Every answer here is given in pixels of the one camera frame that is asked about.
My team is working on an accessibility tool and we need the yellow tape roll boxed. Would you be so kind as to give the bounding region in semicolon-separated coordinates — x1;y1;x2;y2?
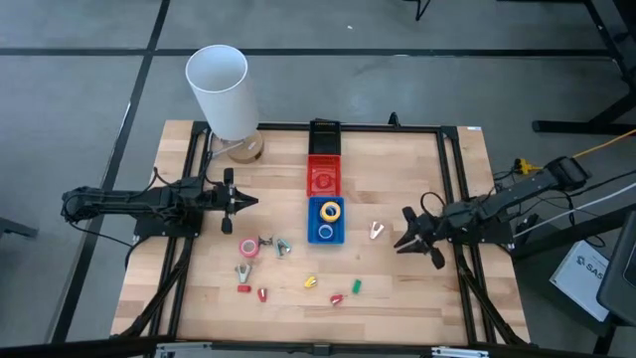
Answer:
319;200;343;224

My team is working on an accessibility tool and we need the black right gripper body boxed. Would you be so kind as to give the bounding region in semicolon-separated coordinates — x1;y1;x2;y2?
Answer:
402;205;451;271

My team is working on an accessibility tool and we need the black plastic basket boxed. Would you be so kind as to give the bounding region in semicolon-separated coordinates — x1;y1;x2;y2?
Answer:
307;118;343;156

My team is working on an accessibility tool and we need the black stand leg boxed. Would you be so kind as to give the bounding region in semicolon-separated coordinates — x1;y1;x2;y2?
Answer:
400;0;434;22

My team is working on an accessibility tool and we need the blue plastic basket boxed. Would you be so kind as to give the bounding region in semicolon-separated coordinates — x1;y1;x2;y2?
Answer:
306;196;346;246

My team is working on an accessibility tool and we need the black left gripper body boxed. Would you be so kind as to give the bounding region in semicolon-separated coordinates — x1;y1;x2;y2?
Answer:
208;167;240;236

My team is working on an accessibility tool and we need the black table frame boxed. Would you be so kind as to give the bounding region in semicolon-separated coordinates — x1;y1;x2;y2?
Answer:
0;118;636;358

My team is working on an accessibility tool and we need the red plastic basket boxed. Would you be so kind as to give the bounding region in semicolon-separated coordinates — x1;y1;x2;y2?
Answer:
305;153;344;199

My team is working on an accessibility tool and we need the white printed box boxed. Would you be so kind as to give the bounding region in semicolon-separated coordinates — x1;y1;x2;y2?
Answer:
549;240;613;323

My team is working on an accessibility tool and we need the white cable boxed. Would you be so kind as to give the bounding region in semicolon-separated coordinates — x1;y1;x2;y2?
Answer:
514;181;636;238

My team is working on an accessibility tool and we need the black chair leg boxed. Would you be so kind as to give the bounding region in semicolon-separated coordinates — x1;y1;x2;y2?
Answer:
0;216;40;241

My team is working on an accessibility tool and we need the black desk base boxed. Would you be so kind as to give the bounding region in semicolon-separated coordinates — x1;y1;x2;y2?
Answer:
531;0;636;136

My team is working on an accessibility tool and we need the white lamp with wooden base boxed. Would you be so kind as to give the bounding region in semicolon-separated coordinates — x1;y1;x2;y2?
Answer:
185;43;265;165

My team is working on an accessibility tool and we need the yellow cable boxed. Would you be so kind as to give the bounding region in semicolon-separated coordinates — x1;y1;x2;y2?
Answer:
514;127;636;175

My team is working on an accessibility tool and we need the silver bracket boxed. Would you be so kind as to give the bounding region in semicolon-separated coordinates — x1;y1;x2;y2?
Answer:
155;341;214;358
430;346;491;358

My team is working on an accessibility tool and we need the black monitor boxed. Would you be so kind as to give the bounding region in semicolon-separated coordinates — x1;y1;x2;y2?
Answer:
595;211;636;327

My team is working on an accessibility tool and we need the pink tape roll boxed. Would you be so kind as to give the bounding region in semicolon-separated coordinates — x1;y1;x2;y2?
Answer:
238;237;261;259

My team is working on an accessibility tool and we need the black power adapter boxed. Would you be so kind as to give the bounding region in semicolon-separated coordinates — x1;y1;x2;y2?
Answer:
516;213;541;233

